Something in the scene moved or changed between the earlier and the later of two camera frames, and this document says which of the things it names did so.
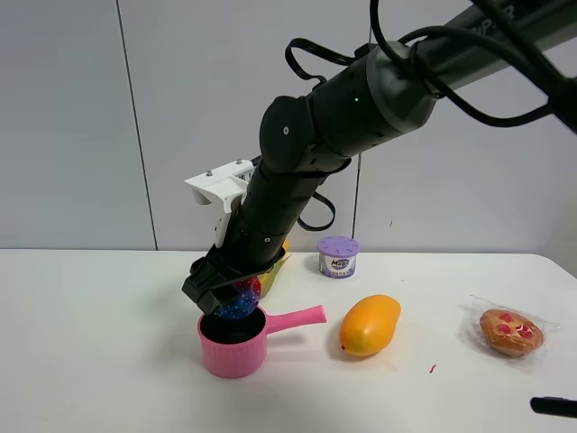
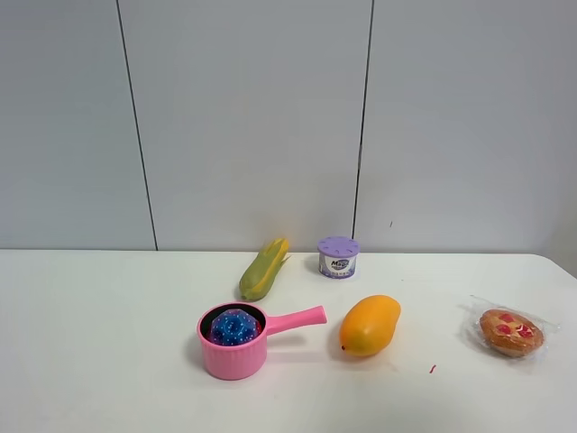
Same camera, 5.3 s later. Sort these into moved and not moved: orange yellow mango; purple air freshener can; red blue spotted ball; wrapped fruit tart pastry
Moved: red blue spotted ball
Not moved: purple air freshener can; orange yellow mango; wrapped fruit tart pastry
